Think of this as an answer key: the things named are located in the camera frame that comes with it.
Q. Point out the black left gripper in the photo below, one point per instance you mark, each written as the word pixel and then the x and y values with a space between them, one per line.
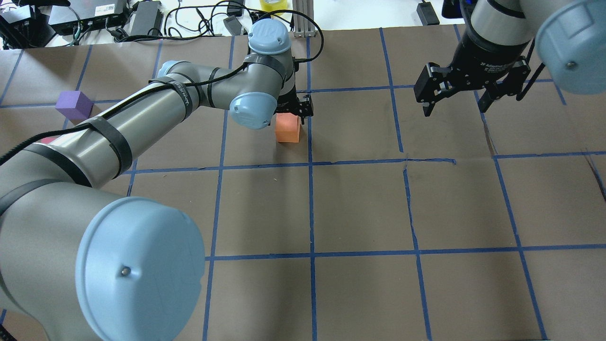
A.
pixel 287 102

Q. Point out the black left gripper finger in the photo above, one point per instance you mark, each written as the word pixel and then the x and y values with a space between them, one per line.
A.
pixel 492 93

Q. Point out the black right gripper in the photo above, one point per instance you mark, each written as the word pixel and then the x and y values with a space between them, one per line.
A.
pixel 487 59

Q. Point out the orange foam block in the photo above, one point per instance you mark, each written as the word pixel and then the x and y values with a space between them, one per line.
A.
pixel 287 128

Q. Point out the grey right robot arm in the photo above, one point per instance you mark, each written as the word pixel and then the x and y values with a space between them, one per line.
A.
pixel 507 43

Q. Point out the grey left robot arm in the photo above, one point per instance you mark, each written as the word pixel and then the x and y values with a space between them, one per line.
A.
pixel 109 229

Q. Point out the small black adapter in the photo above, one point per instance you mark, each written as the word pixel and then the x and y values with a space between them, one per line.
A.
pixel 427 14

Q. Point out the yellow tape roll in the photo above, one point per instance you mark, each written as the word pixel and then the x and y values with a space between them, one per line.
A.
pixel 273 5

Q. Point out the black power adapter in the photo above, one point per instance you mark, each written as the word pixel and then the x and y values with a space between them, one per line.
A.
pixel 147 18

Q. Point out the purple foam block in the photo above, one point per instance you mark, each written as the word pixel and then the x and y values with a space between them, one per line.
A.
pixel 74 105

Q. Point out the black electronics box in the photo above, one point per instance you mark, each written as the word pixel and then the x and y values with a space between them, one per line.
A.
pixel 88 14

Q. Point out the red foam block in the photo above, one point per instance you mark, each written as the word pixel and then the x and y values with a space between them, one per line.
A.
pixel 48 140

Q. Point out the black device at left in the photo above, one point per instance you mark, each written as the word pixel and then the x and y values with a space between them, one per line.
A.
pixel 24 27

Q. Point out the aluminium extrusion post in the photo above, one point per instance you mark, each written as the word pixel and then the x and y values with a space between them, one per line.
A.
pixel 303 27

